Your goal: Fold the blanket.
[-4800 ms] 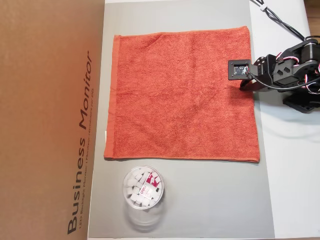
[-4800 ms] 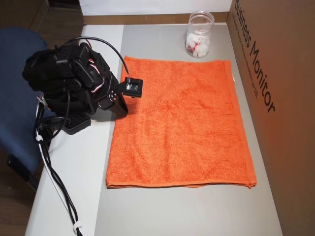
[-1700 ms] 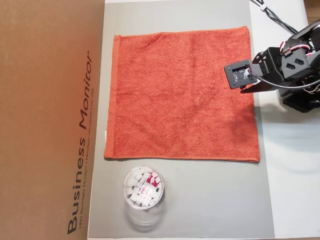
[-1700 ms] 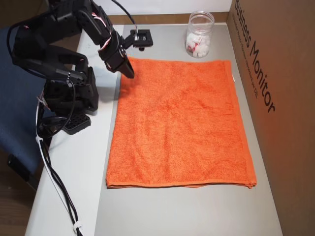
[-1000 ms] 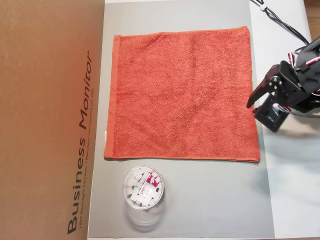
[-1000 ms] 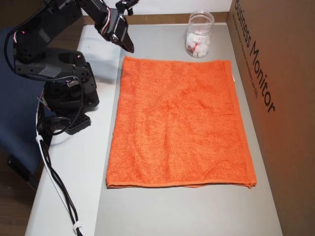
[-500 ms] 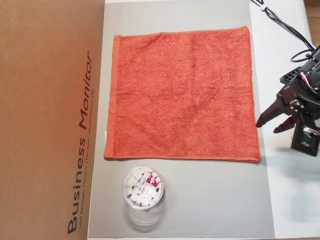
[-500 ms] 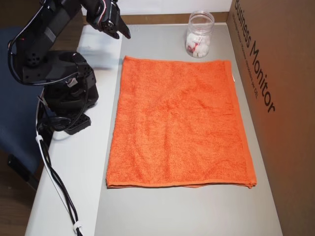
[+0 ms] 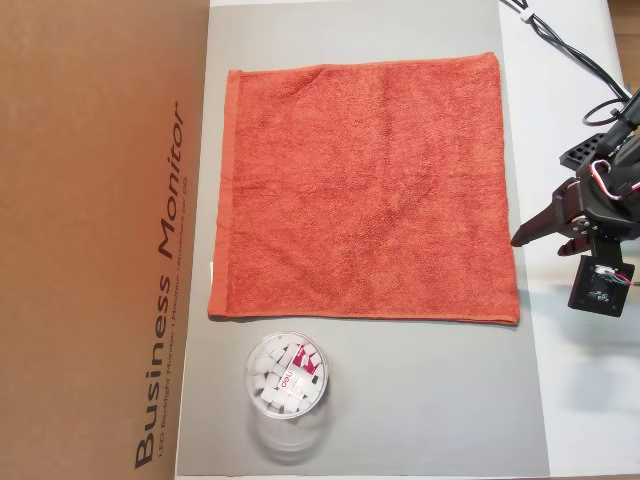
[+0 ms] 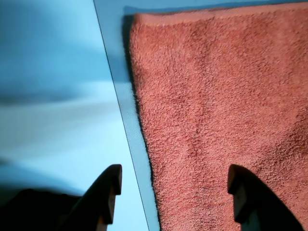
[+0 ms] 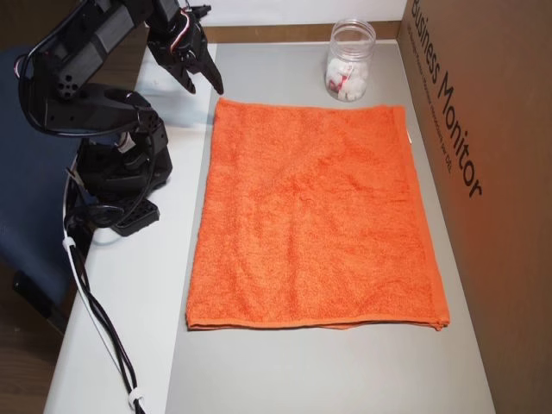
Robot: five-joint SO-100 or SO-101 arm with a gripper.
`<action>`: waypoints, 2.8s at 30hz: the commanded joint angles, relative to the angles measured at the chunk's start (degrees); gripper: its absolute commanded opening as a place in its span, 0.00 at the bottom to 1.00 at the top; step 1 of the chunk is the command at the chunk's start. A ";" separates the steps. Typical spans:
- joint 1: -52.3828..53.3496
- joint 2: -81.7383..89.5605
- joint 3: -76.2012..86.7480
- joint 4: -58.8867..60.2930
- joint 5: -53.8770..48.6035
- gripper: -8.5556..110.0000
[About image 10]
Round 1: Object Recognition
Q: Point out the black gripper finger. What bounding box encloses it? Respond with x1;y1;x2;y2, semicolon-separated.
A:
57;164;123;231
227;164;308;231

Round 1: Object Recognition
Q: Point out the orange terry towel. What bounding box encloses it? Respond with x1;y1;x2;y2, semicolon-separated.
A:
128;2;308;231

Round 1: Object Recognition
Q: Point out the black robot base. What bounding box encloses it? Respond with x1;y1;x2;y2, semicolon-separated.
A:
0;189;82;231

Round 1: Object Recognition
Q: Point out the grey table mat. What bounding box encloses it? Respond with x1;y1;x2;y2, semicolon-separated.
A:
93;0;308;231

